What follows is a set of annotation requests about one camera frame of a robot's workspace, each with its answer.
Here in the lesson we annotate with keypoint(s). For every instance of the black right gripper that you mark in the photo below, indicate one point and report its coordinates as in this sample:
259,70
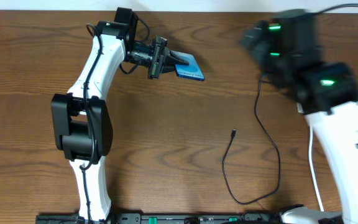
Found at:
250,38

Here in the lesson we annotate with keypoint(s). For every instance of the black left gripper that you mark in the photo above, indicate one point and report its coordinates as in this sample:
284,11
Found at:
157,58

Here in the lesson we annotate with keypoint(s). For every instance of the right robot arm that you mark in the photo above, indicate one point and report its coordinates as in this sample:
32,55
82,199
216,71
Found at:
288,53

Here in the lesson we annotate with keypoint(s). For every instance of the blue Galaxy smartphone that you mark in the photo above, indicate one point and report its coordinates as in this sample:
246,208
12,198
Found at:
191,71

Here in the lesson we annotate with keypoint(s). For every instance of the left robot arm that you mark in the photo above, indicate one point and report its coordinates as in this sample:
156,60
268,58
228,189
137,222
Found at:
81,122

